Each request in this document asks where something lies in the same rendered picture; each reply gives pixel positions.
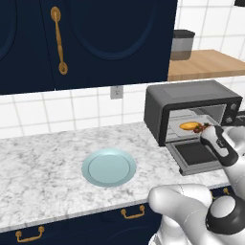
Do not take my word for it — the dark grey toaster oven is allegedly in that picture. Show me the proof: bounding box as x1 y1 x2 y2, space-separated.
143 79 244 177

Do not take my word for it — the light blue plate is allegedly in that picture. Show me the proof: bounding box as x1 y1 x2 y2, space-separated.
81 147 138 188

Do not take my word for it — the grey canister with black lid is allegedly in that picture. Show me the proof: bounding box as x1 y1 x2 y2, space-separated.
169 29 196 62

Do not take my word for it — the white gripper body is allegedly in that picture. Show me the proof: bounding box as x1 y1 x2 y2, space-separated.
199 124 224 145

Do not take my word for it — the navy cupboard door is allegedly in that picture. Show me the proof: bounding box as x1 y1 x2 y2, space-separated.
39 0 179 91
0 0 56 96

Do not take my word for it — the grey oven tray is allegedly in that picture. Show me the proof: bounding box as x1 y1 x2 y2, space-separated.
167 113 212 139

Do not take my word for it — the toaster oven door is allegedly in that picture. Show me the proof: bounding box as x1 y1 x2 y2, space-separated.
165 138 230 177

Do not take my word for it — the kebab skewer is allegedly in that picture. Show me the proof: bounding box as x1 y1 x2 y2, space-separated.
192 122 212 134

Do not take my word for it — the wooden shelf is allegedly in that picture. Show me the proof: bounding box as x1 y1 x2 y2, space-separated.
167 49 245 82

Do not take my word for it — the navy drawer front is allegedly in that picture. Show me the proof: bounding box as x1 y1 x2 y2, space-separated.
100 201 165 245
0 212 103 245
209 185 237 202

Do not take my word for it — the white wall outlet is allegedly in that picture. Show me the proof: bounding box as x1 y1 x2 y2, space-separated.
110 85 124 100

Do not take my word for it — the gold cupboard handle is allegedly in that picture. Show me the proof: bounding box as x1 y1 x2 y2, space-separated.
50 6 69 76

